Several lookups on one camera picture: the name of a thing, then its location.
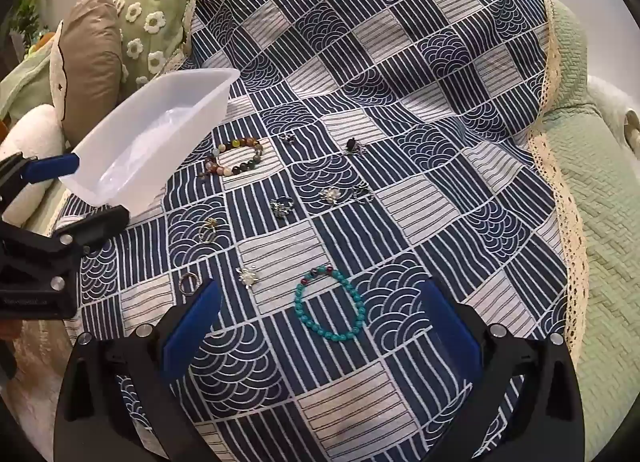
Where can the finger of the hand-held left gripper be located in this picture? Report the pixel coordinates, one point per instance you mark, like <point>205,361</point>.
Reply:
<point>50,167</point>
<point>95,224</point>

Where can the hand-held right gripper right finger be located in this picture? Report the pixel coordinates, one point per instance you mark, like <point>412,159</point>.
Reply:
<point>450,334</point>

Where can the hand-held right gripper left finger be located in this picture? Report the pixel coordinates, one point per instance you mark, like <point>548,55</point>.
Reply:
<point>192,329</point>

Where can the white plastic container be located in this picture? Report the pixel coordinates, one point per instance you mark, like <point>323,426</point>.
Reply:
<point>150,142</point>

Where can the white plush cushion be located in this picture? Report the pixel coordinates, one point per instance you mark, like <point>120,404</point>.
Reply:
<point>30,152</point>
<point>612,112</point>

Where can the light green cushion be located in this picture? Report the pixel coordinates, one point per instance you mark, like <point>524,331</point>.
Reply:
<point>22,80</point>

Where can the brown pillow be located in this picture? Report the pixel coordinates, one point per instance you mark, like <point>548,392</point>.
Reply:
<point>90,67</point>

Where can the green plant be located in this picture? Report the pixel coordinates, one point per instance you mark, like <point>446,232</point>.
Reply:
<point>27,17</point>

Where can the green daisy pillow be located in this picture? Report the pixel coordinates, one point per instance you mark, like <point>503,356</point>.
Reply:
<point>150,2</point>

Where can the blue and white patterned blanket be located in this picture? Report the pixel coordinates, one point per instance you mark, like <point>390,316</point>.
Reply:
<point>380,92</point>

